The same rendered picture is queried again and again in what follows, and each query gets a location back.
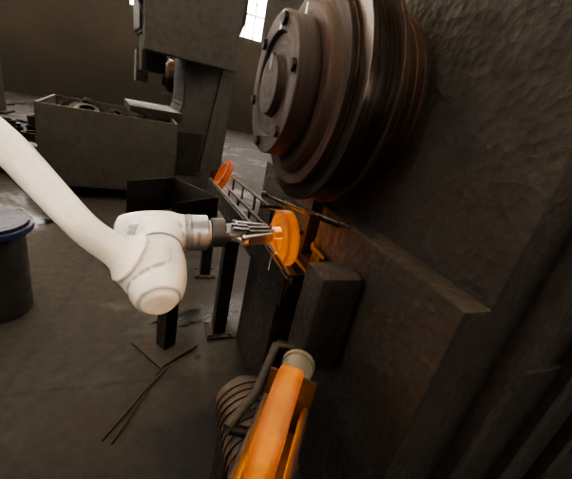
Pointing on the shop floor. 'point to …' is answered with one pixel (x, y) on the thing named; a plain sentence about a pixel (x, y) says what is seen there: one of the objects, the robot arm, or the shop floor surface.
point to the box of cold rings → (103, 143)
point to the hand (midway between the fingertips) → (283, 232)
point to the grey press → (191, 74)
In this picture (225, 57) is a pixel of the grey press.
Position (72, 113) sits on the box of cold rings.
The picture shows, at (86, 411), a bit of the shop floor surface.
